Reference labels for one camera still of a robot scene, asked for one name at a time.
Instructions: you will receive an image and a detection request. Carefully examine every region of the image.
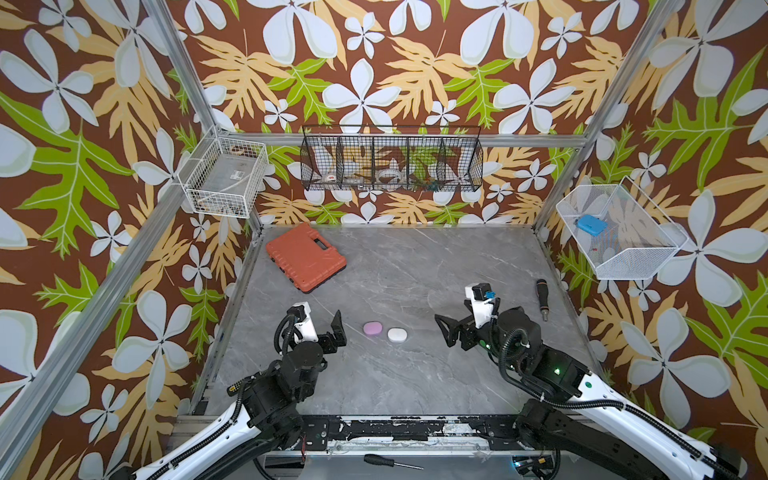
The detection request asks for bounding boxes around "purple earbud charging case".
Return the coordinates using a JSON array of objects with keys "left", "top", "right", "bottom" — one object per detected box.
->
[{"left": 363, "top": 321, "right": 383, "bottom": 337}]

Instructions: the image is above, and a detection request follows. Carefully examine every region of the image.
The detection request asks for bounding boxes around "white wire basket left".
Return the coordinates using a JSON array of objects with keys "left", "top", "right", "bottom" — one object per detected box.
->
[{"left": 180, "top": 135, "right": 269, "bottom": 219}]

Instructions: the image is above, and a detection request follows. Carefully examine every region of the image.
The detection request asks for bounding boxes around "aluminium frame post right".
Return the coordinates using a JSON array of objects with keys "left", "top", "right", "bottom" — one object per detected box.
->
[{"left": 533, "top": 0, "right": 684, "bottom": 233}]

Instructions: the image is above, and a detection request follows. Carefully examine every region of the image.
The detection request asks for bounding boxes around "black screwdriver on front rail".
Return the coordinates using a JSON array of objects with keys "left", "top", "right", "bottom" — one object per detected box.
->
[{"left": 363, "top": 454, "right": 423, "bottom": 471}]

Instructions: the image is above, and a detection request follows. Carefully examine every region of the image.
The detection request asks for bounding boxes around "aluminium frame post left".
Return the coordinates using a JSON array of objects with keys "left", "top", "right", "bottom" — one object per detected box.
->
[{"left": 142, "top": 1, "right": 263, "bottom": 237}]

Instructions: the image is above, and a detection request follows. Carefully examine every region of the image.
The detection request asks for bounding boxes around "blue small box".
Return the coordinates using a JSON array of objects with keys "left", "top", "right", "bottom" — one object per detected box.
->
[{"left": 576, "top": 215, "right": 608, "bottom": 237}]

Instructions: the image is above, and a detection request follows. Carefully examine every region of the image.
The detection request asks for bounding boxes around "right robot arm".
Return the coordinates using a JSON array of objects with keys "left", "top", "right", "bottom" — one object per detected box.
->
[{"left": 435, "top": 307, "right": 740, "bottom": 479}]

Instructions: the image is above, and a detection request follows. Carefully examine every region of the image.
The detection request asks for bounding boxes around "white mesh basket right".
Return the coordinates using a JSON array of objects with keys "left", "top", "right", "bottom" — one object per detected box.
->
[{"left": 556, "top": 177, "right": 689, "bottom": 281}]

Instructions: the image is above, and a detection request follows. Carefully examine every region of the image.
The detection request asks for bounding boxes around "black wire basket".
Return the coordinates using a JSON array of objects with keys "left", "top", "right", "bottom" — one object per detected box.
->
[{"left": 300, "top": 124, "right": 484, "bottom": 192}]

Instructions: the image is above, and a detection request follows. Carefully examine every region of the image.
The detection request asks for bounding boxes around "aluminium frame post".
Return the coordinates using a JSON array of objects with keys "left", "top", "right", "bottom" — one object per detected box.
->
[
  {"left": 533, "top": 0, "right": 684, "bottom": 233},
  {"left": 142, "top": 1, "right": 263, "bottom": 237}
]

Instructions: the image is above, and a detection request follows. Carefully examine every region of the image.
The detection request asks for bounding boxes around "red plastic tool case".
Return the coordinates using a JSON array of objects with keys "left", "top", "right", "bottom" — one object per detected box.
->
[{"left": 266, "top": 223, "right": 347, "bottom": 293}]

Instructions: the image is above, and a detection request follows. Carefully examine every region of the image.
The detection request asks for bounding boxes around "yellow black screwdriver left edge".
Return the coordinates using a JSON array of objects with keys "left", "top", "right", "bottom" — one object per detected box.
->
[{"left": 226, "top": 376, "right": 252, "bottom": 397}]

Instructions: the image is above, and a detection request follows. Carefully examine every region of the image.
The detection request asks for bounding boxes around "white earbud charging case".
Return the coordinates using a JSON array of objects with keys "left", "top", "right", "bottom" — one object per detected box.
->
[{"left": 387, "top": 327, "right": 408, "bottom": 344}]

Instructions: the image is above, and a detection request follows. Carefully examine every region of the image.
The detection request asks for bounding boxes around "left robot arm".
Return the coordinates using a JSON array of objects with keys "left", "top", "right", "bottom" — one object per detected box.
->
[{"left": 111, "top": 302, "right": 347, "bottom": 479}]

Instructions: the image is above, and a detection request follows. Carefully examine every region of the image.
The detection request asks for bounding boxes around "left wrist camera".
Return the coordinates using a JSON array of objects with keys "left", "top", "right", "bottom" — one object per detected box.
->
[{"left": 288, "top": 302, "right": 319, "bottom": 343}]

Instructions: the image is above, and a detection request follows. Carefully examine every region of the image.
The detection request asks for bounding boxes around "black handled screwdriver on table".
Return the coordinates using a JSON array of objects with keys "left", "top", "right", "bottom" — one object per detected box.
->
[{"left": 535, "top": 279, "right": 550, "bottom": 322}]

